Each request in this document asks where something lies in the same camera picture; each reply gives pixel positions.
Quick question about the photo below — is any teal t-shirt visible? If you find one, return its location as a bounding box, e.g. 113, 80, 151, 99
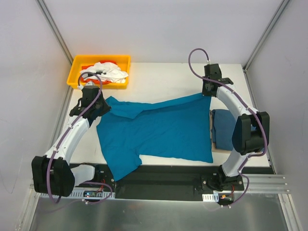
96, 93, 213, 181

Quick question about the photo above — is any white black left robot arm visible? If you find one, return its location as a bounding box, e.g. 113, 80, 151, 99
31, 85, 111, 197

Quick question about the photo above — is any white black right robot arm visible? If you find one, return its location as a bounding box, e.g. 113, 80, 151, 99
202, 64, 270, 192

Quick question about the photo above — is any orange t-shirt in bin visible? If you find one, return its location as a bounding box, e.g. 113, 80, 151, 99
80, 60, 122, 85

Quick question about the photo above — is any white t-shirt in bin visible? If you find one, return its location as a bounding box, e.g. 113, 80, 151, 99
80, 62, 128, 84

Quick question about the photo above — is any yellow plastic bin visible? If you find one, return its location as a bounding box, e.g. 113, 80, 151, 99
66, 55, 131, 89

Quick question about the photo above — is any folded dark blue t-shirt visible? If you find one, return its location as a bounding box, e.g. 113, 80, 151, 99
210, 108, 239, 151

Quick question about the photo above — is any brown cardboard sheet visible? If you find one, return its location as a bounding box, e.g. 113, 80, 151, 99
208, 109, 264, 156

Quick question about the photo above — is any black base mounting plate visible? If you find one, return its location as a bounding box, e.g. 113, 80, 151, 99
82, 164, 244, 201

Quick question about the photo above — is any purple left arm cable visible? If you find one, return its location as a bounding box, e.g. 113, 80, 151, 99
47, 71, 113, 205

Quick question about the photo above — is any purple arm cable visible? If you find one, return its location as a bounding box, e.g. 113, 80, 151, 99
188, 47, 268, 209
47, 71, 113, 205

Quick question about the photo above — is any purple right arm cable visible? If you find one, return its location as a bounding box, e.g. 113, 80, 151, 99
188, 47, 268, 209

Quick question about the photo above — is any right vertical aluminium post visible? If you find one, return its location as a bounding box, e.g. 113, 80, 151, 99
243, 0, 291, 73

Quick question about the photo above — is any vertical aluminium post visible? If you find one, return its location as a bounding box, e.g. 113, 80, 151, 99
36, 0, 74, 65
243, 0, 291, 73

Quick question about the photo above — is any left vertical aluminium post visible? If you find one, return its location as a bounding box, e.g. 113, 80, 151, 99
36, 0, 74, 65

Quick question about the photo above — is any white slotted cable duct left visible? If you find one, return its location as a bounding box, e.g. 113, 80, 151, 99
39, 189, 116, 200

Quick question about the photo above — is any white slotted cable duct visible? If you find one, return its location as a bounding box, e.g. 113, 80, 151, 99
39, 189, 116, 200
202, 193, 219, 203

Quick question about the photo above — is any aluminium frame rail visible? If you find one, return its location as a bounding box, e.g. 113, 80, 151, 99
30, 168, 291, 193

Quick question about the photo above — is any white slotted cable duct right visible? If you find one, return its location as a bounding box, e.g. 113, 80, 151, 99
202, 193, 219, 203

